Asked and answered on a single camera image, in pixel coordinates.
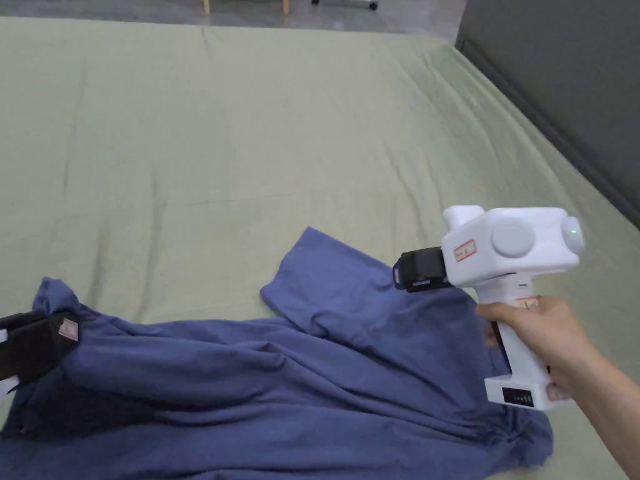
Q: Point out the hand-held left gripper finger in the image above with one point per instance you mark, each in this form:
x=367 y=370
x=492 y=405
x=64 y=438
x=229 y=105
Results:
x=25 y=320
x=40 y=345

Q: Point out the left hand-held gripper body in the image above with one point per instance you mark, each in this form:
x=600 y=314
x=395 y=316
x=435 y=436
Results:
x=6 y=390

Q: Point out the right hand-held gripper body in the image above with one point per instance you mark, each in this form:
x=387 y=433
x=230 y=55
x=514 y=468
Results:
x=510 y=245

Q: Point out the dark blue shirt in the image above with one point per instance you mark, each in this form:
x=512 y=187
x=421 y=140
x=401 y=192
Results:
x=300 y=375

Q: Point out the person's right forearm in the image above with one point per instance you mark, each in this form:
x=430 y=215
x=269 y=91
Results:
x=610 y=415

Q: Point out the person's right hand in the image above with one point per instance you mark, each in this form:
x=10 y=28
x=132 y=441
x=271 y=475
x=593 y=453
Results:
x=545 y=330

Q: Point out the dark grey padded headboard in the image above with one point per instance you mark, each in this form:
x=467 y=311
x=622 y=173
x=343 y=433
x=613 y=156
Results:
x=575 y=75

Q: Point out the bed with pale green sheet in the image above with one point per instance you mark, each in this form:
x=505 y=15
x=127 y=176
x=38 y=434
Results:
x=250 y=150

